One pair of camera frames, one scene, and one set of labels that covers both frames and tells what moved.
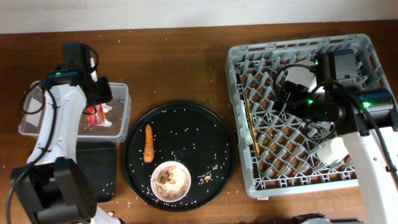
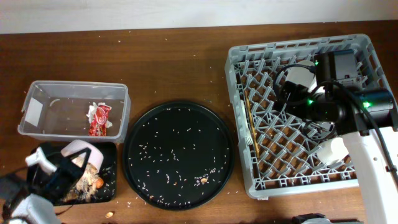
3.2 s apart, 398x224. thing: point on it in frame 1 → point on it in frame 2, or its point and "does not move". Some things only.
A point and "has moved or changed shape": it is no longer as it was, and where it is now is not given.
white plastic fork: x=246 y=128 does not move
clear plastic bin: x=33 y=109 does not move
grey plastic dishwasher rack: x=278 y=158 does not move
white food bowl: x=170 y=181 → x=91 y=172
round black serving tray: x=187 y=134 does not move
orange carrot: x=148 y=151 → x=99 y=183
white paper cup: x=332 y=151 does not move
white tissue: x=106 y=109 → x=91 y=114
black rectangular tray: x=98 y=160 does not move
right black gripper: x=293 y=105 does not move
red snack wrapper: x=95 y=115 has moved or changed shape
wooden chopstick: x=252 y=122 does not move
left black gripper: x=109 y=96 → x=75 y=170
